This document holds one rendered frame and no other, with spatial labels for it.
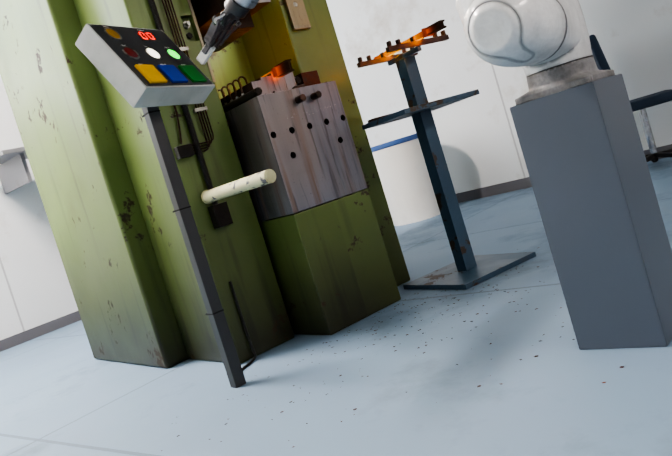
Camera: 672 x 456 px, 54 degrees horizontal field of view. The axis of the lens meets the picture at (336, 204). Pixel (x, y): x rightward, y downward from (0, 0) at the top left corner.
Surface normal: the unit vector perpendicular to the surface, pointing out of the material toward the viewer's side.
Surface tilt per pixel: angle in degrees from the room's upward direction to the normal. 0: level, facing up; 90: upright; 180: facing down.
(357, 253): 90
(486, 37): 95
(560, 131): 90
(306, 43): 90
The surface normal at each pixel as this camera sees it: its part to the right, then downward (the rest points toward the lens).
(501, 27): -0.54, 0.31
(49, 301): 0.72, -0.18
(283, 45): -0.74, 0.26
